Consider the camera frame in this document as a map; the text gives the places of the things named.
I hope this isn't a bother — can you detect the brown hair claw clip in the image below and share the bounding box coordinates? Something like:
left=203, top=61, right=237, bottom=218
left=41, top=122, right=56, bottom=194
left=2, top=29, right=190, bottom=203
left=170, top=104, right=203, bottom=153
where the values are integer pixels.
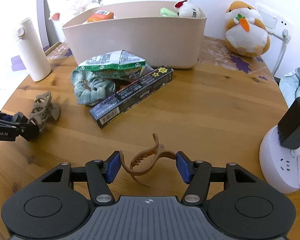
left=120, top=133, right=176, bottom=187

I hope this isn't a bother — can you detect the orange bottle with label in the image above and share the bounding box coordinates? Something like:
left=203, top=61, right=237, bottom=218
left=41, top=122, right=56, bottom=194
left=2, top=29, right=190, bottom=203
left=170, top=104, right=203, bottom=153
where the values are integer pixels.
left=87, top=10, right=114, bottom=23

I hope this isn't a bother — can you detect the small white plush red heart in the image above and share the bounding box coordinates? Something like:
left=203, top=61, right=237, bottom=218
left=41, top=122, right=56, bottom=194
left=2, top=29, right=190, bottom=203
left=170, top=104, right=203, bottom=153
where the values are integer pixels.
left=174, top=0, right=202, bottom=18

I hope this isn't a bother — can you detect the light green snack bag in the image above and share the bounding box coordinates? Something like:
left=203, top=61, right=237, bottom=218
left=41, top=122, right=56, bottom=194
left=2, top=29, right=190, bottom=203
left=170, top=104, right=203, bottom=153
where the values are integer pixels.
left=160, top=7, right=178, bottom=17

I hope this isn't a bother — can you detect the grey hair claw clip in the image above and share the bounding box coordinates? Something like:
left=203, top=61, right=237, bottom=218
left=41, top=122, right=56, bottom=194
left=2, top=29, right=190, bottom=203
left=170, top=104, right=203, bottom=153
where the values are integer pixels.
left=27, top=91, right=61, bottom=129

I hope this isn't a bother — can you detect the black long toothpaste box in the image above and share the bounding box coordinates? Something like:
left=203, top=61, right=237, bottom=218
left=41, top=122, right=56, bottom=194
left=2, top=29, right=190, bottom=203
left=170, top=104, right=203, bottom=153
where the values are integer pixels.
left=89, top=66, right=174, bottom=128

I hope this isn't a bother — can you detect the white thermos bottle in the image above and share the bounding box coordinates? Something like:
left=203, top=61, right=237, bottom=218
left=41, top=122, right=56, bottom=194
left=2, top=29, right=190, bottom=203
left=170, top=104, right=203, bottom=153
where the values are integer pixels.
left=16, top=18, right=52, bottom=82

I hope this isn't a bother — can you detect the green plaid scrunchie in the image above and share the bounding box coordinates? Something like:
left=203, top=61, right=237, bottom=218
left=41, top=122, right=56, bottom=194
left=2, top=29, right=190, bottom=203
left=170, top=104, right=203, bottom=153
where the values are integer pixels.
left=70, top=69, right=116, bottom=106

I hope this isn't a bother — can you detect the white round power strip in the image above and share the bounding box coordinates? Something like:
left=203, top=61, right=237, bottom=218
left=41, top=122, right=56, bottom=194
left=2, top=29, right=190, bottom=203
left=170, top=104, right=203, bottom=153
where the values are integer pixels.
left=259, top=126, right=300, bottom=193

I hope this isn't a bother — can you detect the black power adapter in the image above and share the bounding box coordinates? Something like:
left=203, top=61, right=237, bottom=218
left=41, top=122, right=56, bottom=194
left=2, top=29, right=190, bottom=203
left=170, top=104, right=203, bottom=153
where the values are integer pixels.
left=277, top=97, right=300, bottom=150

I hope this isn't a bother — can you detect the green white snack packet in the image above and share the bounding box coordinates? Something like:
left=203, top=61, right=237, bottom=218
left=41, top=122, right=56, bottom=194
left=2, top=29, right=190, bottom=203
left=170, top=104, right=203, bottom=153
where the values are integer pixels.
left=77, top=50, right=147, bottom=82

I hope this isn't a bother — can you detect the white plush lamb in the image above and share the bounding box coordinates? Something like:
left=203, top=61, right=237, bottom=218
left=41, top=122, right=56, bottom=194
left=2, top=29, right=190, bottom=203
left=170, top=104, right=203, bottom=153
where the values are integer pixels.
left=49, top=0, right=103, bottom=23

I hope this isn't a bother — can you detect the light blue folded cloth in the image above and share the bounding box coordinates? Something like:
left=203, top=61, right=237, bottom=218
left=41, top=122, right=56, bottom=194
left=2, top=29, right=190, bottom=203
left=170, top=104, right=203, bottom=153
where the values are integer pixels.
left=279, top=67, right=300, bottom=108

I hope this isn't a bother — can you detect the beige plastic storage bin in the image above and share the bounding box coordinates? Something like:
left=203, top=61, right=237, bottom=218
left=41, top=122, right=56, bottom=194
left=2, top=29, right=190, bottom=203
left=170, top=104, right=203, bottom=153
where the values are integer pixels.
left=62, top=1, right=207, bottom=69

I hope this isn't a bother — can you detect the orange hamster plush with carrot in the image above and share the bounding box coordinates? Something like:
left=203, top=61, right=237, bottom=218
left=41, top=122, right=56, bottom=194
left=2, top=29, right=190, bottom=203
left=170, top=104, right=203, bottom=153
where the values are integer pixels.
left=225, top=1, right=270, bottom=57

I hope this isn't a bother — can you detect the white power cable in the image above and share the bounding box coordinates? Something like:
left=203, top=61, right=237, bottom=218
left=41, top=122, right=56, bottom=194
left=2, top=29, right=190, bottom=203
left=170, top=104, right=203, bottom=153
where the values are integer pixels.
left=271, top=29, right=292, bottom=77

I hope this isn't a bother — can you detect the wall socket plate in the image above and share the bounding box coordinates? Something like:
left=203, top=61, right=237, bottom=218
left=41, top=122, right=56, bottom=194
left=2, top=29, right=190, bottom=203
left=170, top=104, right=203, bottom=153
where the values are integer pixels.
left=257, top=5, right=290, bottom=37

